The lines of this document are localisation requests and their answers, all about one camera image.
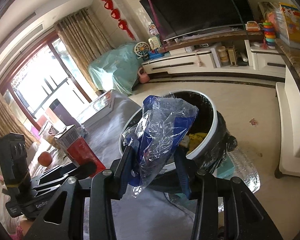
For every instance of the white bin with black liner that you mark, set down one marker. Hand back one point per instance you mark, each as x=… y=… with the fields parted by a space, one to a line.
x=213 y=130

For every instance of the purple thermos cup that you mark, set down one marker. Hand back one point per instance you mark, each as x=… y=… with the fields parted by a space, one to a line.
x=62 y=112

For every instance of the red hanging decoration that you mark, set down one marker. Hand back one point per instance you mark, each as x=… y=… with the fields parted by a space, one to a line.
x=115 y=13

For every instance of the toy ferris wheel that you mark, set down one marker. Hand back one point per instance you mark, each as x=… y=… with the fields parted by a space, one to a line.
x=142 y=50

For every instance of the red-framed balcony window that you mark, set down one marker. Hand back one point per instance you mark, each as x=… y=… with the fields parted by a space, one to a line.
x=40 y=80

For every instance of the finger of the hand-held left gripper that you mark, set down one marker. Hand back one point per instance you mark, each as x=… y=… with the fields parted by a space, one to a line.
x=87 y=168

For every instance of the pastel toy radio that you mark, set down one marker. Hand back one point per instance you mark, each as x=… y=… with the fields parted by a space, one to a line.
x=153 y=44

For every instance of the blue clear plastic wrapper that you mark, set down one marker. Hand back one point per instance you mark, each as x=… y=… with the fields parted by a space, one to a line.
x=160 y=130

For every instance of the teal box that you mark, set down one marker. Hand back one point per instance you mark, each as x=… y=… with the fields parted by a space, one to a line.
x=226 y=167

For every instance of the orange toy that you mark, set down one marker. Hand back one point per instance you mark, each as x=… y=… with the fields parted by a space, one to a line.
x=252 y=26

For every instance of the printed snack can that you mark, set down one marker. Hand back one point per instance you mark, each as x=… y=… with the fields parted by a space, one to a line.
x=51 y=136

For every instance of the round stacked tins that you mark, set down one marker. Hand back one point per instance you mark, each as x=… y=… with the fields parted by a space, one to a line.
x=223 y=54

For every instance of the orange fruit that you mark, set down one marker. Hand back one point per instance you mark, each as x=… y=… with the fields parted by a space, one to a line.
x=44 y=158

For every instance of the colourful printed flat box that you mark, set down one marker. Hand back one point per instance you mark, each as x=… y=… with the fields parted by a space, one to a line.
x=100 y=105

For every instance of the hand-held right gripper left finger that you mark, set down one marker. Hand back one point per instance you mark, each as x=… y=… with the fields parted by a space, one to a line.
x=122 y=175

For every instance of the rainbow stacking rings toy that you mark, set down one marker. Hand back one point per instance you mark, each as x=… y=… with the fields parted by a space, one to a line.
x=269 y=33

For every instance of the yellow crumpled wrapper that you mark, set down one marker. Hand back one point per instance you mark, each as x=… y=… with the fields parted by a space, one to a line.
x=197 y=140

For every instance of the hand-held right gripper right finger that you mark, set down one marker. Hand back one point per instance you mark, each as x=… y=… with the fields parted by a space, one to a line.
x=183 y=180

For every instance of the red carton box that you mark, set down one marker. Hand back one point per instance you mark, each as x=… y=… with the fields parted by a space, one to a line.
x=80 y=150

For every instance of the black television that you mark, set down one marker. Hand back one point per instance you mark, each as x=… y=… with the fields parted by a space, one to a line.
x=195 y=7

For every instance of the pink kettlebell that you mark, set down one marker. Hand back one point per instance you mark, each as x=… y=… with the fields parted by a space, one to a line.
x=143 y=77

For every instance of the white television cabinet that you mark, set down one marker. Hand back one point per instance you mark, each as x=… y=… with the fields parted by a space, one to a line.
x=185 y=62

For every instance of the beige patterned curtain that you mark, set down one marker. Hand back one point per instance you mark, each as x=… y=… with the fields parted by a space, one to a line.
x=82 y=45
x=5 y=120

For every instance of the wooden grater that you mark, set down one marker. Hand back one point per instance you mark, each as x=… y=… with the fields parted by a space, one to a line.
x=232 y=56

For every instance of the colourful picture book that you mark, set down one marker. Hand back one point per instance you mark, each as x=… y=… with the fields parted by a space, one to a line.
x=290 y=25

